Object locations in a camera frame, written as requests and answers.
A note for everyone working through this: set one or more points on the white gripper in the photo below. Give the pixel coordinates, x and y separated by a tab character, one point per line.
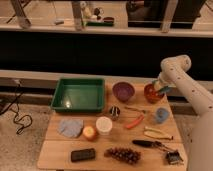
163	80

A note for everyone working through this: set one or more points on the teal green sponge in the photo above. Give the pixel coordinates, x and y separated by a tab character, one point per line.
159	89

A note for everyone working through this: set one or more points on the red bowl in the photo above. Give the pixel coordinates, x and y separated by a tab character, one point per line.
152	94

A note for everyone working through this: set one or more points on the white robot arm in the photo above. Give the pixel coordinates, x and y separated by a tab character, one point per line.
174	71

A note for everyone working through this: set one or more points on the purple bowl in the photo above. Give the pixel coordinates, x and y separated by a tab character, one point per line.
123	91

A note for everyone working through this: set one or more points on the blue plush toy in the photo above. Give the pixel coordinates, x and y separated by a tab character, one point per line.
161	115

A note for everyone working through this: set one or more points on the thin metal spoon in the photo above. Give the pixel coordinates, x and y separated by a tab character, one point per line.
138	110

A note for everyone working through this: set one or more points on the yellow banana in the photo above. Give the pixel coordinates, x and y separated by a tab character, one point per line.
156	133

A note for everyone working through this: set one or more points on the small metal cup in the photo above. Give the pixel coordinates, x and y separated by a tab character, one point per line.
114	112

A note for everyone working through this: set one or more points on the white round cup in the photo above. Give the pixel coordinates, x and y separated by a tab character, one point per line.
104	125

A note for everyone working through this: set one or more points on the black binder clip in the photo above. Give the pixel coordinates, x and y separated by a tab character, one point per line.
174	158

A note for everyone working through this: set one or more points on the bunch of dark grapes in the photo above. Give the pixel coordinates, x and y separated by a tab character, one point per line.
126	155

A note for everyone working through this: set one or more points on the red yellow apple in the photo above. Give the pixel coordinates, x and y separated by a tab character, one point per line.
90	133

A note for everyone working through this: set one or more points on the green plastic tray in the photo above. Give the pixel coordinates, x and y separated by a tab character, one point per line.
82	95

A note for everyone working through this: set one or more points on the blue folded cloth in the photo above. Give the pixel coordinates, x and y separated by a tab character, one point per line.
71	128

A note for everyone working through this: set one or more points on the black rectangular block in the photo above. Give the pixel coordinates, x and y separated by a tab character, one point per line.
82	155

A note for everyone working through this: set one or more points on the black handled knife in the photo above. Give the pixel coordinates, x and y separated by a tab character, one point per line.
146	143

